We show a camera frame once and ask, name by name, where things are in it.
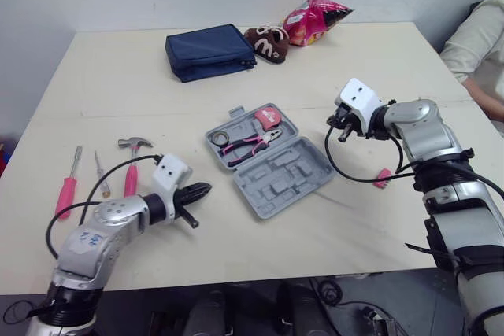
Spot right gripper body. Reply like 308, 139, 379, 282
332, 102, 369, 144

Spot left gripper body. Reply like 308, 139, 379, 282
172, 183, 200, 231

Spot grey tool case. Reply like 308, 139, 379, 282
203, 102, 336, 221

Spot black roll of tape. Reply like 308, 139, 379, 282
209, 129, 232, 146

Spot small pink piece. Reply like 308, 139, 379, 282
373, 168, 392, 189

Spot pink tape measure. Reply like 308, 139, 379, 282
252, 107, 282, 131

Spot pink snack pack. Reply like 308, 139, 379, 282
283, 0, 354, 48

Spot brown plush toy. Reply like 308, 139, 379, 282
243, 24, 291, 66

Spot person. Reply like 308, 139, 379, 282
438, 0, 504, 135

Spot navy blue fabric pouch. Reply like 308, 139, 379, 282
165, 23, 258, 83

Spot robot body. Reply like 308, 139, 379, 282
149, 279, 379, 336

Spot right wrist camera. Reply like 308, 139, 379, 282
339, 78, 384, 135

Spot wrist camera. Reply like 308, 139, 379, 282
151, 153, 194, 225
339, 78, 384, 135

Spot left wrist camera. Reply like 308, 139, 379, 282
151, 153, 194, 225

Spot black cable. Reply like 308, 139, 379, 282
45, 153, 165, 261
324, 123, 504, 200

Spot pink-handled hammer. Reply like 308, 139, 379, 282
117, 137, 154, 198

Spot clear-handled small screwdriver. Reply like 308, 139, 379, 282
93, 150, 113, 199

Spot pink-handled pliers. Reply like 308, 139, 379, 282
222, 127, 285, 168

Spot pink-handled screwdriver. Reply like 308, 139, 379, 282
54, 146, 84, 220

